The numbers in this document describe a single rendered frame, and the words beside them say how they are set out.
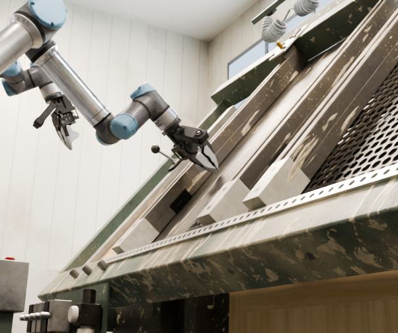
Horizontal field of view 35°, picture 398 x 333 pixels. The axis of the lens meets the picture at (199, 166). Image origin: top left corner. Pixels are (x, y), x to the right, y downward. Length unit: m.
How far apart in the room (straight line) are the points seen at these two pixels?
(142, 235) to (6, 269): 0.62
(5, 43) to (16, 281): 0.94
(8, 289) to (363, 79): 1.45
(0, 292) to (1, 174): 3.43
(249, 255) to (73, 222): 4.69
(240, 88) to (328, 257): 1.88
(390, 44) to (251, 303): 0.73
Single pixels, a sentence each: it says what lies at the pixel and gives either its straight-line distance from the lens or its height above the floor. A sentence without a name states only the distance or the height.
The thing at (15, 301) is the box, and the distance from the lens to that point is 2.40.
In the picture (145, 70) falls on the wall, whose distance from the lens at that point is 6.52.
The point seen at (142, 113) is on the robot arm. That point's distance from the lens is 1.93.
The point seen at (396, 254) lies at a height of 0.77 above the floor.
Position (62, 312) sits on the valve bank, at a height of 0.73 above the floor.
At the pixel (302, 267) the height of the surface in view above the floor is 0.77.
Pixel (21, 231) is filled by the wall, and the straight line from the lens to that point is 5.69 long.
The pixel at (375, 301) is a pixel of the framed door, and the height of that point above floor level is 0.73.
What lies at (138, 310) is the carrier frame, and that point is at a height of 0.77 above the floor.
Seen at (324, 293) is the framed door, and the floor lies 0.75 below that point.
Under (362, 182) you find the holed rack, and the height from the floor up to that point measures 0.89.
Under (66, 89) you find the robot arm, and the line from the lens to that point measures 2.02.
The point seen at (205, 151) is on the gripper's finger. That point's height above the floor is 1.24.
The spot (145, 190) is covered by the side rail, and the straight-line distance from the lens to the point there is 2.68.
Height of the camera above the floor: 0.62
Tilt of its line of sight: 17 degrees up
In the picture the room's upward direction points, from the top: 2 degrees clockwise
